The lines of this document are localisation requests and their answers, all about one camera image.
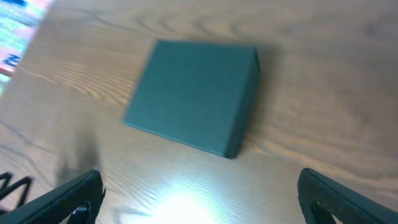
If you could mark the colourful background clutter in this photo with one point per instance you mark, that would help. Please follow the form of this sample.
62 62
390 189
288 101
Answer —
20 20

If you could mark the dark green gift box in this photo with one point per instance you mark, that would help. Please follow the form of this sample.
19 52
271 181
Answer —
197 93

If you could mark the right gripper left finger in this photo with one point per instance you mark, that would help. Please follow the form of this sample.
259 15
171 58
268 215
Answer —
77 201

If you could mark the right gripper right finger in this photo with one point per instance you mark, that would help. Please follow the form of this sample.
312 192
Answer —
323 200

